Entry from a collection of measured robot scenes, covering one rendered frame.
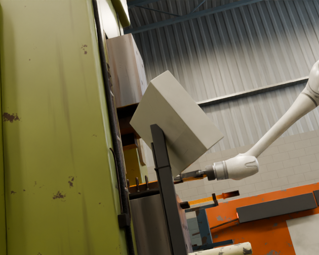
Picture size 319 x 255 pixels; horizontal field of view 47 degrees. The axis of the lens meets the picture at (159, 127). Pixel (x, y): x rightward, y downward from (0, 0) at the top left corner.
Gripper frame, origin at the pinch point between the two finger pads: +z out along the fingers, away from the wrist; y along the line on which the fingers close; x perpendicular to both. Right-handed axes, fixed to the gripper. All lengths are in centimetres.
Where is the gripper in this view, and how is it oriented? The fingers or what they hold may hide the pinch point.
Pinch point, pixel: (173, 179)
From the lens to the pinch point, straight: 182.9
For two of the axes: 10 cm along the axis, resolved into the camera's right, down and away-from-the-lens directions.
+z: -9.8, 1.9, 1.0
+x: -1.5, -9.3, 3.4
